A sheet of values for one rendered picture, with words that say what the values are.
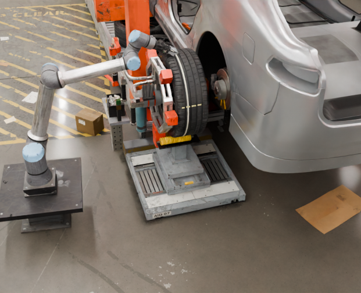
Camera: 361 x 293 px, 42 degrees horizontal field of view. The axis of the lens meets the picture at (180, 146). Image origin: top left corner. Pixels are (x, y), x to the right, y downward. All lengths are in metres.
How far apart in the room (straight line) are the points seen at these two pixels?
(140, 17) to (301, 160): 1.64
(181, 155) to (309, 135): 1.42
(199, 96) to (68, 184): 1.20
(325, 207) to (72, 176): 2.04
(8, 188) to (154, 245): 1.17
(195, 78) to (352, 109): 1.18
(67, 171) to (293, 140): 1.83
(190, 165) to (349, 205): 1.34
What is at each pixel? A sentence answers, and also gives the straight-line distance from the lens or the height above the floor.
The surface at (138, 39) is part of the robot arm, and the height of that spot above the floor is 1.35.
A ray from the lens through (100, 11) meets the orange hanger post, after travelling 5.70.
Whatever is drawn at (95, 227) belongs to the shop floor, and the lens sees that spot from 3.73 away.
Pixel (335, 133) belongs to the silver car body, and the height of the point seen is 1.14.
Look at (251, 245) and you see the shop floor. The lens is 3.62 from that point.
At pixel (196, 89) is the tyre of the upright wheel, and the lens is 3.31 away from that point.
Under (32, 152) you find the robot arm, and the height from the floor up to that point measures 0.64.
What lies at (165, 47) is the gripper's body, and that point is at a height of 1.27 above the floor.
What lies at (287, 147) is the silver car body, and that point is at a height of 1.02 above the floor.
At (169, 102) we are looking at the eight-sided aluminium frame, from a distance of 3.30.
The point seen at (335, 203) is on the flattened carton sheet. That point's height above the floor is 0.01.
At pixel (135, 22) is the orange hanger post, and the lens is 3.71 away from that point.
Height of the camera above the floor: 2.69
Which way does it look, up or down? 37 degrees down
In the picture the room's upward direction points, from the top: 1 degrees clockwise
